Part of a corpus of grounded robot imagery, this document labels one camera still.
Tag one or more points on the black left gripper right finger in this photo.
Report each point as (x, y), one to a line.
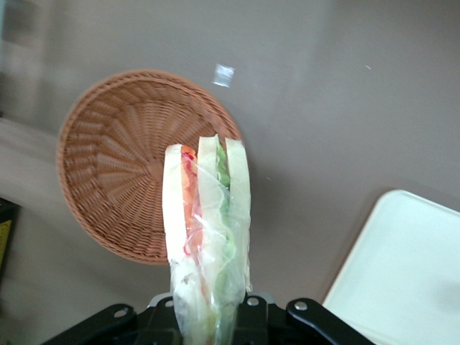
(323, 320)

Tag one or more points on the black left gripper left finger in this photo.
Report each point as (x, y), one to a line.
(93, 323)

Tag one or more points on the triangle sandwich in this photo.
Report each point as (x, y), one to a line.
(212, 215)

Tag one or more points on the beige plastic tray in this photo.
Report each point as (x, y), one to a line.
(402, 269)

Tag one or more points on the round brown wicker basket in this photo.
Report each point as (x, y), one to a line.
(115, 161)

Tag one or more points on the black yellow control box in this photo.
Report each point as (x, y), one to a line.
(7, 233)

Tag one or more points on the brown table cover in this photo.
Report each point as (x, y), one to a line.
(341, 108)

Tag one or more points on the small clear tape piece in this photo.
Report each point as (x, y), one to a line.
(223, 74)

